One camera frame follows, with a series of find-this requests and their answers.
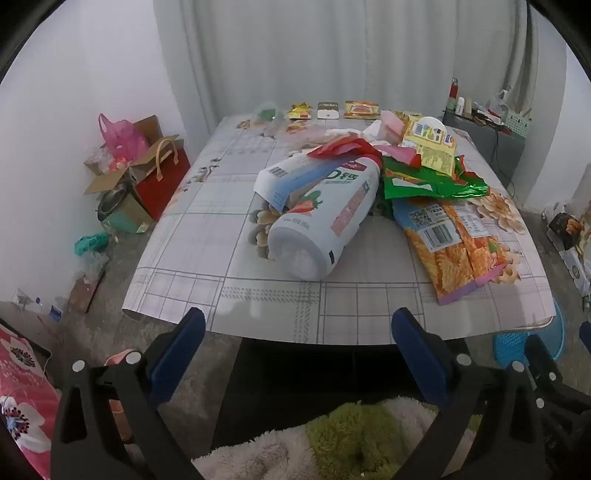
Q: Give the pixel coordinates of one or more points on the teal plastic bag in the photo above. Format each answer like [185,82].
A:
[92,242]

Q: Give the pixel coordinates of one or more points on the small yellow packet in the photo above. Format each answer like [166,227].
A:
[300,111]

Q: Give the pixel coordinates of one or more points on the brown cardboard piece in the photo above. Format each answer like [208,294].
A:
[85,293]

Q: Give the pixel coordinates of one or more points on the orange snack packet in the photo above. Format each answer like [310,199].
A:
[361,110]

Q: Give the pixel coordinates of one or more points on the dark snack bag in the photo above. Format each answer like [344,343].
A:
[565,228]

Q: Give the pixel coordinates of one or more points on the clear plastic water bottle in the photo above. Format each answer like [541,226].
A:
[34,304]

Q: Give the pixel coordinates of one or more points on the light green box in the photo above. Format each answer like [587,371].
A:
[517,122]

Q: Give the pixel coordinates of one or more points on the pink plastic bag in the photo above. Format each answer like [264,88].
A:
[122,138]

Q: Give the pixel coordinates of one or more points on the red plastic wrapper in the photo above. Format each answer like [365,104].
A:
[344,148]

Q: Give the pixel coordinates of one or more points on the large white milk bottle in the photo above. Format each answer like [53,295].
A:
[323,221]

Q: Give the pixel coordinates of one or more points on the pale green carton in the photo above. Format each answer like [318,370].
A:
[131,217]

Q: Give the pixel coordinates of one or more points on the blue orange chip bag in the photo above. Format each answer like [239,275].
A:
[455,244]

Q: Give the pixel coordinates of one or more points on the grey curtain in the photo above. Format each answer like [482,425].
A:
[323,50]

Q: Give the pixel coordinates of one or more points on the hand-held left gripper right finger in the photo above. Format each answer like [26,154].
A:
[415,350]

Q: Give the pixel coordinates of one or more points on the round metal pot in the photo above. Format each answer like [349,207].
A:
[113,203]

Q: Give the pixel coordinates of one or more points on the red gift bag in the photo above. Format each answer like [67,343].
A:
[161,184]

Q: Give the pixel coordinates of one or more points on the blue plastic basket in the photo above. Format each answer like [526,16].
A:
[551,337]

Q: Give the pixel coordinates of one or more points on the dark grey cabinet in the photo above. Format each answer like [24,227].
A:
[485,138]

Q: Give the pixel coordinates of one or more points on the green snack bag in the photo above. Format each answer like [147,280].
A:
[425,184]

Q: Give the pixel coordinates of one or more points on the floral plaid tablecloth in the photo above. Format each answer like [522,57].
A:
[221,230]

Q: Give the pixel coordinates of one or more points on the pink floral blanket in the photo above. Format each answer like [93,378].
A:
[23,397]

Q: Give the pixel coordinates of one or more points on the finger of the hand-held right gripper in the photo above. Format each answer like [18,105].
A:
[585,331]
[549,374]

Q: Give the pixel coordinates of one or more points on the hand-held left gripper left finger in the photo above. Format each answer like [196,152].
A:
[182,344]

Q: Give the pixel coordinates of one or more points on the clear bag with green item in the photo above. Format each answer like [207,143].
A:
[268,115]

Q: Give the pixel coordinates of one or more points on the printed floor mat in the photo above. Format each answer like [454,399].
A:
[577,267]

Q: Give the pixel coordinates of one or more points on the white dark packet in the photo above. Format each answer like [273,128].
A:
[328,110]

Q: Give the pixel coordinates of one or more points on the cardboard box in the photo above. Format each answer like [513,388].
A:
[115,177]

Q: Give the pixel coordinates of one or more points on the fluffy green white cloth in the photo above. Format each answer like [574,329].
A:
[351,438]

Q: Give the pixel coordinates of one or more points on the pink wrapper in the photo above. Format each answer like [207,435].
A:
[391,123]

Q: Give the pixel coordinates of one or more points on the yellow green snack packet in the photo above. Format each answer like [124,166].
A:
[431,147]

